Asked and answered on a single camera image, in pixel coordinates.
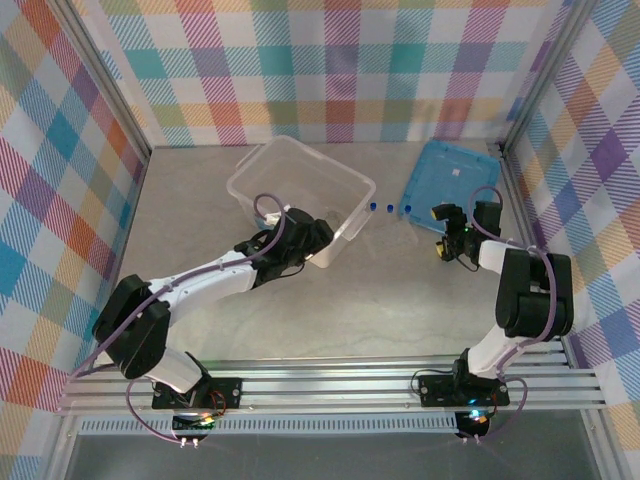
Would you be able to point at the controller board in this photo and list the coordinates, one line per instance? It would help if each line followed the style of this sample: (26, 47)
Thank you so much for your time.
(475, 422)
(192, 425)

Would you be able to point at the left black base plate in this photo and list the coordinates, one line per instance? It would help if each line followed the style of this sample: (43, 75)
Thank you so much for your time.
(230, 392)

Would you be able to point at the right aluminium corner post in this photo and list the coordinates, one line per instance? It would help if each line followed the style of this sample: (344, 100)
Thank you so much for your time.
(546, 75)

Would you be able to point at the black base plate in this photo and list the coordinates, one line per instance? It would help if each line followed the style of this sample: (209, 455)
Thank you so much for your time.
(230, 392)
(435, 390)

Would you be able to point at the right controller board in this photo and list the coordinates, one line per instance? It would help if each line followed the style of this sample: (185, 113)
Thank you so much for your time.
(475, 422)

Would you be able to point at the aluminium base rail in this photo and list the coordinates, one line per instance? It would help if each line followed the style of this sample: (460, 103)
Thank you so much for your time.
(325, 385)

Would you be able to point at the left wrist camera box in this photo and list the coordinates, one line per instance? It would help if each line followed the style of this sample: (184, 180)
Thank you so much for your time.
(272, 219)

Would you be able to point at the left aluminium side rail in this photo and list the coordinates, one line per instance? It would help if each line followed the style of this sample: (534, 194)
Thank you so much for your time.
(131, 220)

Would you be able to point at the clear plastic storage bin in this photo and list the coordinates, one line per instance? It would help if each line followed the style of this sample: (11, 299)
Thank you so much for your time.
(300, 185)

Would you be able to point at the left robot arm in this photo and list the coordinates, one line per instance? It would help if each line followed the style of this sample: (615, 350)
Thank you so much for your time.
(135, 330)

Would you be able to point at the aluminium corner post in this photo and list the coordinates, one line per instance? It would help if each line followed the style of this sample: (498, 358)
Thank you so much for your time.
(546, 75)
(102, 75)

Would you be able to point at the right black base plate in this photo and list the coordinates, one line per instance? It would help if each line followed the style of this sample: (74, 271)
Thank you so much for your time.
(435, 390)

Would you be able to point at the right aluminium side rail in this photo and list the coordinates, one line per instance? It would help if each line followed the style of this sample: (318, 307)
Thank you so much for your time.
(525, 225)

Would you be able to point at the left aluminium corner post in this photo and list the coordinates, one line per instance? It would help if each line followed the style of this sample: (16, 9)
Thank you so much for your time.
(102, 75)

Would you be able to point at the blue plastic bin lid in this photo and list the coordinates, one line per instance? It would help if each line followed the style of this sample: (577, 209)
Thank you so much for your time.
(450, 185)

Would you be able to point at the aluminium side rail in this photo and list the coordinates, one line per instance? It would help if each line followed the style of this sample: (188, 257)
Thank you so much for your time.
(131, 220)
(525, 225)

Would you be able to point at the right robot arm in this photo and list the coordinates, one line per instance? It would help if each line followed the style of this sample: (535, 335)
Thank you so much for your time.
(530, 300)

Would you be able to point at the left controller board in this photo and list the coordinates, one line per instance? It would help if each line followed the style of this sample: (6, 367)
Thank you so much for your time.
(192, 425)

